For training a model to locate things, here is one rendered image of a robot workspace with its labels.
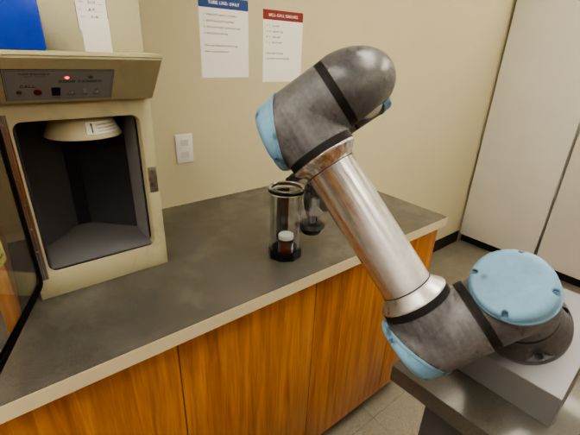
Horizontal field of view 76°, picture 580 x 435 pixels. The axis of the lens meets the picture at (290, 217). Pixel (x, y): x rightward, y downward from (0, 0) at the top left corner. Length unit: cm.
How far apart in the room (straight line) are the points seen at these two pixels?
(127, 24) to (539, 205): 301
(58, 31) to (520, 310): 98
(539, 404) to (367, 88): 62
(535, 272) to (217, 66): 129
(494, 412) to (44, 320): 96
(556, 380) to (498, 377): 9
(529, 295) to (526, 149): 275
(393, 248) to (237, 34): 121
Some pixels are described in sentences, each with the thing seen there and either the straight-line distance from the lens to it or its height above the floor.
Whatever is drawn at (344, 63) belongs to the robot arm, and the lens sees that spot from 60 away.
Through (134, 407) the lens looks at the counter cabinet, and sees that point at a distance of 104.
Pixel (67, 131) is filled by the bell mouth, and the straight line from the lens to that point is 102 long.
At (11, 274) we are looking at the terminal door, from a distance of 92.
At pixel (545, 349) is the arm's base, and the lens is 79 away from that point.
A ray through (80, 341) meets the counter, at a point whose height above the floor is 94.
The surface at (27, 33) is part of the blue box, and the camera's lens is 86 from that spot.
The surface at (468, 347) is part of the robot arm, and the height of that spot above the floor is 113.
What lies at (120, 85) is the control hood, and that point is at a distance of 94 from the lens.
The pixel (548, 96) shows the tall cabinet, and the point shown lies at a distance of 328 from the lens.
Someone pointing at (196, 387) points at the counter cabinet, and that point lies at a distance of 110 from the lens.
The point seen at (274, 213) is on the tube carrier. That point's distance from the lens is 108.
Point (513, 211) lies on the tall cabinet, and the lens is 345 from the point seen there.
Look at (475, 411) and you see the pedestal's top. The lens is 83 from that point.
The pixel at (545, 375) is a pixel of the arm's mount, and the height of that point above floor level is 102.
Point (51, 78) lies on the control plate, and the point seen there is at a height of 146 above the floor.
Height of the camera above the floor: 152
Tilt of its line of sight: 24 degrees down
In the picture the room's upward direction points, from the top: 2 degrees clockwise
